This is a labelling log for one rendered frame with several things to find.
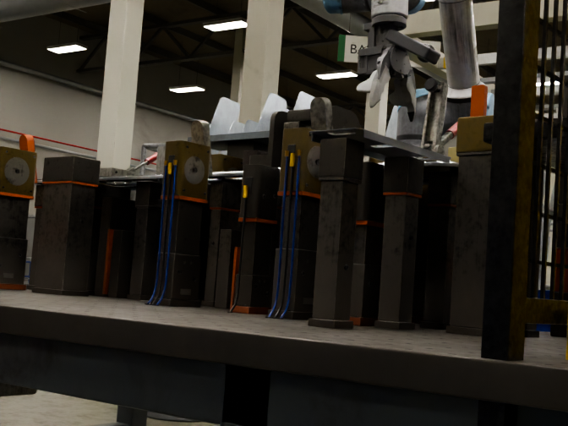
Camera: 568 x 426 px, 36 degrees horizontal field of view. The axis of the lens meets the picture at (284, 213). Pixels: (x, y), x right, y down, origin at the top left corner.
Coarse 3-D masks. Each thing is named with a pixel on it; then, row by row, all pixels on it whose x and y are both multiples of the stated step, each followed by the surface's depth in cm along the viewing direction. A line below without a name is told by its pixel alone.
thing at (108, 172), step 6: (102, 168) 253; (108, 168) 251; (114, 168) 251; (102, 174) 253; (108, 174) 251; (114, 174) 251; (120, 174) 252; (126, 174) 254; (132, 174) 255; (132, 192) 256; (132, 198) 256
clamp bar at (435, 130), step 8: (432, 80) 186; (432, 88) 186; (440, 88) 187; (448, 88) 189; (432, 96) 189; (440, 96) 187; (432, 104) 189; (440, 104) 186; (432, 112) 188; (440, 112) 186; (424, 120) 188; (432, 120) 188; (440, 120) 186; (424, 128) 187; (432, 128) 187; (440, 128) 186; (424, 136) 187; (432, 136) 187; (440, 136) 186; (424, 144) 186
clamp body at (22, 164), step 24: (0, 168) 222; (24, 168) 227; (0, 192) 222; (24, 192) 227; (0, 216) 222; (24, 216) 228; (0, 240) 222; (24, 240) 227; (0, 264) 222; (24, 264) 227; (0, 288) 222; (24, 288) 227
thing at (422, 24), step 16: (560, 0) 768; (416, 16) 849; (432, 16) 839; (480, 16) 810; (496, 16) 801; (560, 16) 767; (416, 32) 847; (432, 32) 840; (432, 64) 958; (480, 80) 1019
